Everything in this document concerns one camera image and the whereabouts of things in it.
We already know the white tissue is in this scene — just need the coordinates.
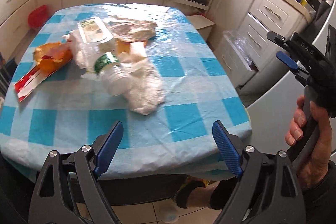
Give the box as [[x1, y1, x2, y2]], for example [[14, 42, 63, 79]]
[[119, 41, 165, 115]]

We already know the clear plastic bottle green label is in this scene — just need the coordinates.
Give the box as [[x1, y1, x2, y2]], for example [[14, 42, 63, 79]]
[[77, 16, 131, 97]]

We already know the red yellow snack wrapper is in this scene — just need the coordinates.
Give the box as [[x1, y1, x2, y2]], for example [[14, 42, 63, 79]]
[[13, 41, 73, 103]]

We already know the orange peel piece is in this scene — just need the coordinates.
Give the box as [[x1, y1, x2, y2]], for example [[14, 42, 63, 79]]
[[33, 42, 73, 75]]

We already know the printed white plastic bag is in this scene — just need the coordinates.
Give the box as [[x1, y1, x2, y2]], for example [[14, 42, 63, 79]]
[[104, 16, 157, 43]]

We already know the person's right hand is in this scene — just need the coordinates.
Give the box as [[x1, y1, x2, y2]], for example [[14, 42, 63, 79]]
[[285, 96, 333, 189]]

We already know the open white bottom drawer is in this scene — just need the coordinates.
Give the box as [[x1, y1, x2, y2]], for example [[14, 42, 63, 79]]
[[214, 36, 257, 88]]

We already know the clear plastic bag in drawer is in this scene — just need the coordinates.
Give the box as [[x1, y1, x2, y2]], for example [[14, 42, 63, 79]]
[[223, 30, 258, 72]]

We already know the person's foot in slipper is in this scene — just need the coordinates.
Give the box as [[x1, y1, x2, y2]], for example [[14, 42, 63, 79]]
[[173, 176, 220, 209]]

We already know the blue checkered tablecloth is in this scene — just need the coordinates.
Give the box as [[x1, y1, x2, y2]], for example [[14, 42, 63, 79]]
[[1, 4, 251, 180]]

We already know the white step stool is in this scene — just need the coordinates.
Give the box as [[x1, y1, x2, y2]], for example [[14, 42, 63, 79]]
[[186, 15, 215, 41]]

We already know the red waste basket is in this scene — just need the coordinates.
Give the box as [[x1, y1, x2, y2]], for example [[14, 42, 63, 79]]
[[28, 5, 50, 29]]

